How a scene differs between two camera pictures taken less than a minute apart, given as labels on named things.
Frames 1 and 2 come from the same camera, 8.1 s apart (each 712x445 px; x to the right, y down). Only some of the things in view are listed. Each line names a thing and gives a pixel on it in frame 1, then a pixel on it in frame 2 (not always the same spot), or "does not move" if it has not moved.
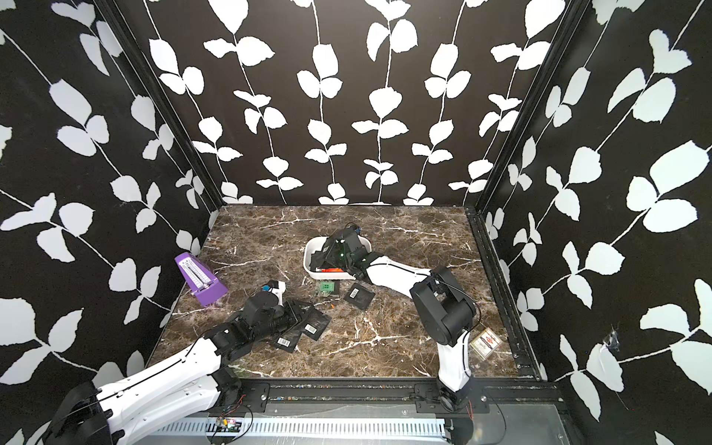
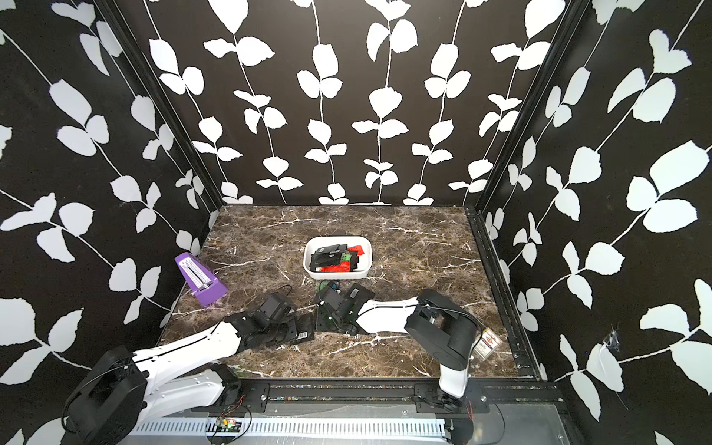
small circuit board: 227,425 does not move
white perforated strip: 291,429 does not move
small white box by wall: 486,343 does not move
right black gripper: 331,254 -> 320,316
